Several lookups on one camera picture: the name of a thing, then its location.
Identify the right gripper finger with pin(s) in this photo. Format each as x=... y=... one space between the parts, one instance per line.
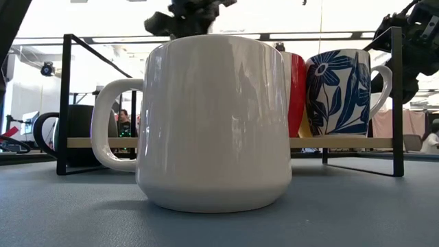
x=411 y=85

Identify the white mug blue flower print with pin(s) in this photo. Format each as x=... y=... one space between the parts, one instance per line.
x=336 y=96

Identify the white mug green interior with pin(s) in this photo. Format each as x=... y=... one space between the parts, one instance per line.
x=212 y=130

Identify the white and red mug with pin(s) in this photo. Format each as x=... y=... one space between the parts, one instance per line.
x=296 y=99

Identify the orange mug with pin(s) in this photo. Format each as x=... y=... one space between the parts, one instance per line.
x=304 y=132

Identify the dark blue mug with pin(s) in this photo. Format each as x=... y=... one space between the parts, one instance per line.
x=82 y=127

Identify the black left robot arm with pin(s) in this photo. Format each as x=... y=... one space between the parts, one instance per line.
x=8 y=17

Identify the pink hanging cloth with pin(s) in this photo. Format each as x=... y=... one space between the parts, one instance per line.
x=413 y=121

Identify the beige chair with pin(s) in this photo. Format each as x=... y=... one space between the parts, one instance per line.
x=411 y=142

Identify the person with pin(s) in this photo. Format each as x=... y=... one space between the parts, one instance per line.
x=124 y=125
x=430 y=140

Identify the long ceiling light strip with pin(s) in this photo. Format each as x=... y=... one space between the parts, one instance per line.
x=308 y=35

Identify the blue-grey table mat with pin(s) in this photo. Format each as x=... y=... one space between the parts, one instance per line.
x=343 y=212

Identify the white monitor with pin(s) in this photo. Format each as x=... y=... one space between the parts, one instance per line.
x=31 y=120

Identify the red bar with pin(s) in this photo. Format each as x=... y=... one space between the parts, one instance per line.
x=12 y=132

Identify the wooden shelf rack black frame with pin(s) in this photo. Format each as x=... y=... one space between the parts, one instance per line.
x=343 y=143

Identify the black round mounted camera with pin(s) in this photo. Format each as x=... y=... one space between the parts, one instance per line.
x=47 y=69

